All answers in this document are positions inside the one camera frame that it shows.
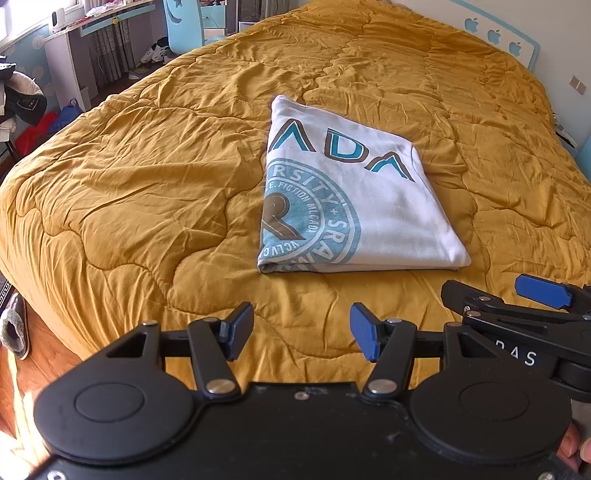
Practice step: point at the white and black object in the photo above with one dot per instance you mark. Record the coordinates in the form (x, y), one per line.
(564, 131)

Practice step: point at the white headboard with blue cutouts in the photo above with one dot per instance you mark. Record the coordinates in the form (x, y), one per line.
(483, 32)

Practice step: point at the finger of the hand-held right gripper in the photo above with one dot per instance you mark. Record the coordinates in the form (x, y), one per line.
(475, 297)
(542, 290)

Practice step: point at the grey furry slipper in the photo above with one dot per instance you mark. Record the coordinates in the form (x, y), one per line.
(14, 327)

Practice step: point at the blue bag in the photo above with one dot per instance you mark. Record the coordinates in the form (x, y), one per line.
(70, 117)

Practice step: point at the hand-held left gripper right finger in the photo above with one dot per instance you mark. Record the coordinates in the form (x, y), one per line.
(364, 332)

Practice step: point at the red cloth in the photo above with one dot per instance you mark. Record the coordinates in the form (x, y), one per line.
(39, 134)

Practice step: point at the white desk with blue edge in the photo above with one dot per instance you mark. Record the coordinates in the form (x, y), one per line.
(69, 50)

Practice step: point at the white printed sweatshirt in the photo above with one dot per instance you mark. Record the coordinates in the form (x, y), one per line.
(392, 207)

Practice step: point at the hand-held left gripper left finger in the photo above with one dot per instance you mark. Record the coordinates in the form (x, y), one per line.
(238, 330)

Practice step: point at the person's right hand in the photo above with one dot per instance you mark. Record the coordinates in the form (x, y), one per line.
(577, 447)

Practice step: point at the white and black shoe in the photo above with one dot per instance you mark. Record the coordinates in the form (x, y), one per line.
(166, 48)
(148, 55)

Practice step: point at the small white device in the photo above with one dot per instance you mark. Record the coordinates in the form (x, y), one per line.
(58, 22)

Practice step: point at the yellow quilt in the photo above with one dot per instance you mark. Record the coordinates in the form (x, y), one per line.
(161, 184)

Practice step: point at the blue drawer cabinet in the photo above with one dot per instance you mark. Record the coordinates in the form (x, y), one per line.
(214, 25)

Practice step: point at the blue chair with star cutout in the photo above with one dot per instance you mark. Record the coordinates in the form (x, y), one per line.
(182, 27)

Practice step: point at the wall switch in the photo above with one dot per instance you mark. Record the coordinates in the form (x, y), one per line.
(578, 85)

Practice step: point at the black and white jacket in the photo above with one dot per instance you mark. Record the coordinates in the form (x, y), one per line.
(23, 97)

